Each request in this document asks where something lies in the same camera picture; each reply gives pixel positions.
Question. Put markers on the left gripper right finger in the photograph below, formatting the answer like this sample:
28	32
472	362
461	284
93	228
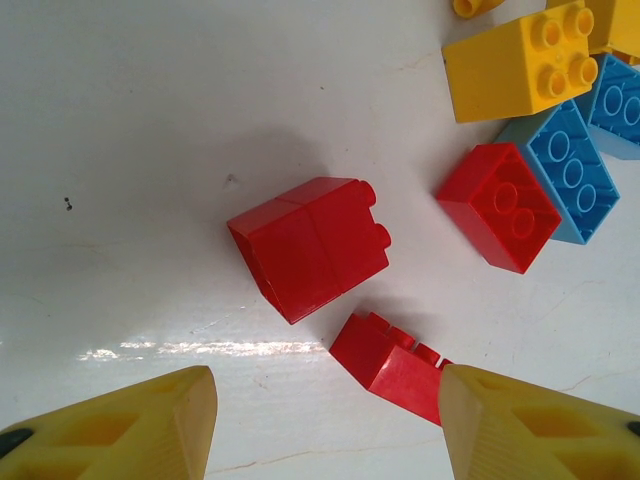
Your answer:
525	435

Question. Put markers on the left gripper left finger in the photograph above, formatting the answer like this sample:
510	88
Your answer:
125	435

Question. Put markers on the red lego brick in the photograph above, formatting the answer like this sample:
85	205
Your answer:
310	250
500	210
385	372

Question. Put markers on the blue lego brick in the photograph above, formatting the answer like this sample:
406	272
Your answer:
617	110
570	180

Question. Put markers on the yellow lego brick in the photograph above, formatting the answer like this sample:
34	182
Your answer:
505	70
472	6
617	25

